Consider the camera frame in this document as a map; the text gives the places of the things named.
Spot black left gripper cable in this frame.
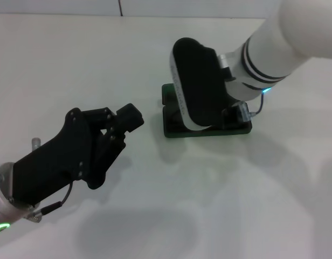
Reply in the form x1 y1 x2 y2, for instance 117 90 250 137
38 182 74 216

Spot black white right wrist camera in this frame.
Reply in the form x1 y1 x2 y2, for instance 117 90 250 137
170 37 229 131

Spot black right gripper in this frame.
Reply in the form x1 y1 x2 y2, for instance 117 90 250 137
221 105 249 128

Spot green glasses case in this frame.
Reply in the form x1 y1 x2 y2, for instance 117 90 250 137
161 83 253 139

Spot grey right gripper cable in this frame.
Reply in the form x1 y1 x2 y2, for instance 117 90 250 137
249 91 265 117

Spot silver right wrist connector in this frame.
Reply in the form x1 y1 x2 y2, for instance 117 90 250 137
237 104 257 121

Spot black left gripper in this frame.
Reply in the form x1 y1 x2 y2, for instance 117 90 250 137
9 107 106 208

